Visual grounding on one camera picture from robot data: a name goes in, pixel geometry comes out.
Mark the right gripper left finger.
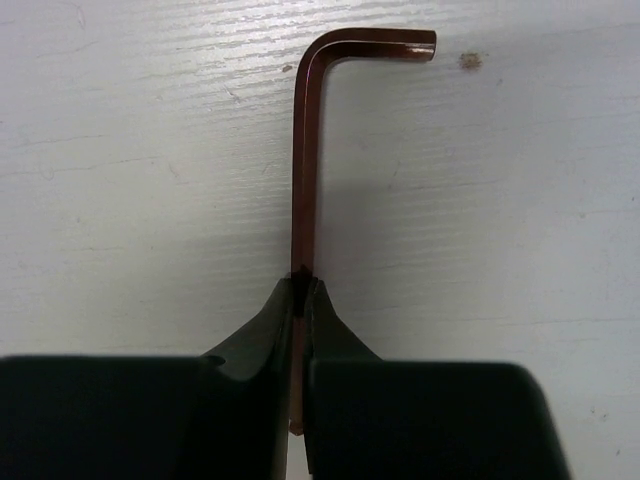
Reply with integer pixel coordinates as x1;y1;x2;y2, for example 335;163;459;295
1;279;293;479

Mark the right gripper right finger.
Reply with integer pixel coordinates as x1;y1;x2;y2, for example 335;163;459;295
304;282;570;479

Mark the brown hex key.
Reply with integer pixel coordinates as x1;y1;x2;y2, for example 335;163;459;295
289;27;437;436

